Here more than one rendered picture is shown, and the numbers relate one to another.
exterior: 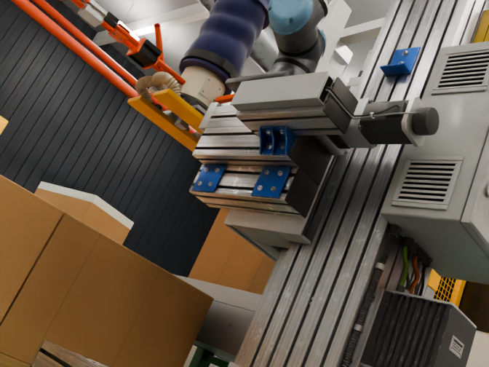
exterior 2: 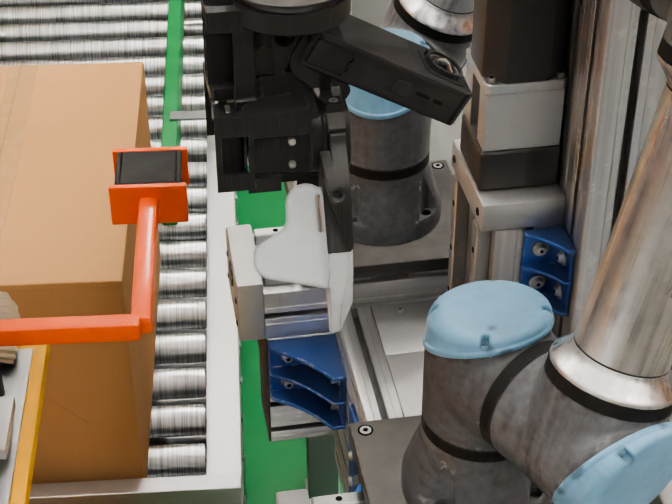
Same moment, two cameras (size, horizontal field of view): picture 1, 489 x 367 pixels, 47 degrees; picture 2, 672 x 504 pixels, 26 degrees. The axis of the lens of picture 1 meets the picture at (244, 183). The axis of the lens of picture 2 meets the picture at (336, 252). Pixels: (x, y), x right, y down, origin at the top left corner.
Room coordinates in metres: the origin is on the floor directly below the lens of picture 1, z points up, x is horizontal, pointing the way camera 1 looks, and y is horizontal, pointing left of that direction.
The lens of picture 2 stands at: (0.97, 0.99, 2.09)
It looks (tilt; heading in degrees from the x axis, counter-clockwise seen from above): 36 degrees down; 300
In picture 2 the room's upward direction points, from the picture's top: straight up
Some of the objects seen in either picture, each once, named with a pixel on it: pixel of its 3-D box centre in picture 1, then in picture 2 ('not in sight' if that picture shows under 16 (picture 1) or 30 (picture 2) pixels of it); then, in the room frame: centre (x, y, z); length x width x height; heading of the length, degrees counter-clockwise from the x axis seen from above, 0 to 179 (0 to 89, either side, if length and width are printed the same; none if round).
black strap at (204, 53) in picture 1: (209, 71); not in sight; (1.90, 0.30, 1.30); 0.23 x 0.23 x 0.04
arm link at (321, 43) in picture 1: (300, 50); (490, 360); (1.38, 0.01, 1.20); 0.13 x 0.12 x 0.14; 156
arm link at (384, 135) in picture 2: not in sight; (386, 95); (1.70, -0.38, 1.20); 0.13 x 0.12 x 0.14; 100
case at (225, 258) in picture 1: (279, 286); (14, 272); (2.31, -0.31, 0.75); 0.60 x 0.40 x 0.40; 124
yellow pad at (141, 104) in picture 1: (170, 122); not in sight; (1.98, 0.35, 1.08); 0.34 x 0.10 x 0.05; 124
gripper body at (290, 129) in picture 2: not in sight; (279, 80); (1.39, 0.35, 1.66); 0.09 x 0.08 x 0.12; 40
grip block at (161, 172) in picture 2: not in sight; (150, 184); (1.85, -0.10, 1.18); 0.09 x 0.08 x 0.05; 34
